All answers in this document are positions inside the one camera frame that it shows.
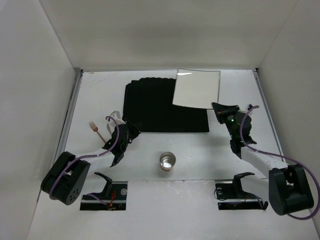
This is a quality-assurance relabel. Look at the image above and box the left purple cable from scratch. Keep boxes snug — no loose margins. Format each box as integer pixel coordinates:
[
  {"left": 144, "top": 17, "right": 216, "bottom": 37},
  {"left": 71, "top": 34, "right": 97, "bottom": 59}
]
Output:
[{"left": 49, "top": 115, "right": 121, "bottom": 200}]

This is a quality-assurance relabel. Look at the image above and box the square white plate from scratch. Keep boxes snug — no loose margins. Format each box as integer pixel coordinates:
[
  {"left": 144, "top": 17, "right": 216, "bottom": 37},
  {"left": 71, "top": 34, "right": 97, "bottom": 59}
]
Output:
[{"left": 172, "top": 68, "right": 221, "bottom": 110}]

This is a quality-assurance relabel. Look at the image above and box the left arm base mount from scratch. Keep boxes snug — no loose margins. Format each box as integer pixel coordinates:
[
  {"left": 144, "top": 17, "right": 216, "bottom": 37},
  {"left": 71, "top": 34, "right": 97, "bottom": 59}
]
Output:
[{"left": 79, "top": 172, "right": 128, "bottom": 211}]

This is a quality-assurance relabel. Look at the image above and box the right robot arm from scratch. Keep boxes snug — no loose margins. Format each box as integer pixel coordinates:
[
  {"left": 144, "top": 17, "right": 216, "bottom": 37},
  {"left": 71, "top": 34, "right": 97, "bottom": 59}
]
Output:
[{"left": 212, "top": 102, "right": 320, "bottom": 221}]

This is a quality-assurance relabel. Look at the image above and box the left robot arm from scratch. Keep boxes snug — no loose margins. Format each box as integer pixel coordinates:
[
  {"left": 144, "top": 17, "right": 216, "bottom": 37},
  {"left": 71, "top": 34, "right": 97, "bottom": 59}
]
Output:
[{"left": 40, "top": 116, "right": 141, "bottom": 206}]

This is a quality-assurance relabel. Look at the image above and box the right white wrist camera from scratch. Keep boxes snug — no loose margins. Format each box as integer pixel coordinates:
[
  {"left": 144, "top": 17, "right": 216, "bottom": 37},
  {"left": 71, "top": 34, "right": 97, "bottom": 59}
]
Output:
[{"left": 238, "top": 105, "right": 253, "bottom": 117}]

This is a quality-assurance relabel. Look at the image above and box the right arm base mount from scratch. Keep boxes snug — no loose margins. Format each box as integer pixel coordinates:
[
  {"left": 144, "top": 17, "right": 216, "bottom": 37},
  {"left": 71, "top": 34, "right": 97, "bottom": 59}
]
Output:
[{"left": 213, "top": 172, "right": 269, "bottom": 211}]

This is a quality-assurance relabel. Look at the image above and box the purple cable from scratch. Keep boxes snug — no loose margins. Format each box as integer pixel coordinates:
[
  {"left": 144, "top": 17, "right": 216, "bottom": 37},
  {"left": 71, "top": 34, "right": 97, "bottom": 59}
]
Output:
[
  {"left": 49, "top": 115, "right": 121, "bottom": 200},
  {"left": 238, "top": 104, "right": 320, "bottom": 220}
]

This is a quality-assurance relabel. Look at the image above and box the metal cup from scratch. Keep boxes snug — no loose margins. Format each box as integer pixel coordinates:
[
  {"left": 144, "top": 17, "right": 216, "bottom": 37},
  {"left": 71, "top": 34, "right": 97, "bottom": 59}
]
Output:
[{"left": 159, "top": 152, "right": 177, "bottom": 172}]

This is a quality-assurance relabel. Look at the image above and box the copper fork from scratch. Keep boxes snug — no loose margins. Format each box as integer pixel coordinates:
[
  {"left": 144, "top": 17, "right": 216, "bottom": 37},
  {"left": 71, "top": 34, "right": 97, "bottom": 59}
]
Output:
[{"left": 89, "top": 121, "right": 106, "bottom": 144}]

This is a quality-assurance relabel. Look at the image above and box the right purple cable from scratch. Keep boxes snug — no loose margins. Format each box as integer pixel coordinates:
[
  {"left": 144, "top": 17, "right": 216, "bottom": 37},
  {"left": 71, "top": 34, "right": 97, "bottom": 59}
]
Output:
[{"left": 238, "top": 104, "right": 320, "bottom": 220}]

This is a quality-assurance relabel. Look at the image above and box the silver knife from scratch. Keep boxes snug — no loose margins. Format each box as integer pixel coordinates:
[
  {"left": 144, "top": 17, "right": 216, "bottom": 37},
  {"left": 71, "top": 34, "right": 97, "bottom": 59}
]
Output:
[{"left": 106, "top": 123, "right": 112, "bottom": 135}]

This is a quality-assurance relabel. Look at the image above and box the black cloth placemat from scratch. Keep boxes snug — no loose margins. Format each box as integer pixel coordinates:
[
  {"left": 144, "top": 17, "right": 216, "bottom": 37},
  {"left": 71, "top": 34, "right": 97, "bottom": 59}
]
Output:
[{"left": 122, "top": 77, "right": 210, "bottom": 133}]

